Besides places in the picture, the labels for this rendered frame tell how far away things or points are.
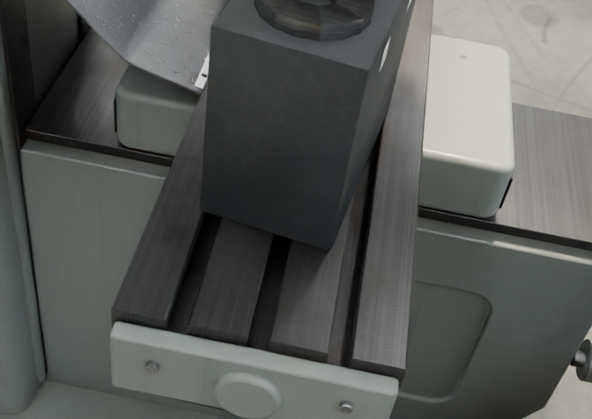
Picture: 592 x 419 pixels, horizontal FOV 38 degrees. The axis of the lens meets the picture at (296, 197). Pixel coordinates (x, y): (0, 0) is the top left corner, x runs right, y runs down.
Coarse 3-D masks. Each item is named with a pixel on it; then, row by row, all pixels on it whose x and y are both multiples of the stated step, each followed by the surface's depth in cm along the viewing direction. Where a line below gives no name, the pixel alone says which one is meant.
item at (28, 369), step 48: (0, 0) 94; (48, 0) 110; (0, 48) 98; (48, 48) 114; (0, 96) 102; (0, 144) 106; (0, 192) 111; (0, 240) 116; (0, 288) 121; (0, 336) 128; (0, 384) 135
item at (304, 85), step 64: (256, 0) 62; (320, 0) 65; (384, 0) 66; (256, 64) 62; (320, 64) 60; (384, 64) 68; (256, 128) 65; (320, 128) 63; (256, 192) 70; (320, 192) 67
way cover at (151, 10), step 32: (96, 0) 96; (128, 0) 101; (160, 0) 106; (192, 0) 110; (224, 0) 112; (96, 32) 94; (128, 32) 99; (160, 32) 102; (192, 32) 105; (160, 64) 98; (192, 64) 101
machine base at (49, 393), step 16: (48, 384) 144; (48, 400) 142; (64, 400) 142; (80, 400) 142; (96, 400) 143; (112, 400) 143; (128, 400) 143; (0, 416) 138; (16, 416) 139; (32, 416) 139; (48, 416) 139; (64, 416) 140; (80, 416) 140; (96, 416) 140; (112, 416) 141; (128, 416) 141; (144, 416) 142; (160, 416) 142; (176, 416) 142; (192, 416) 143; (208, 416) 143
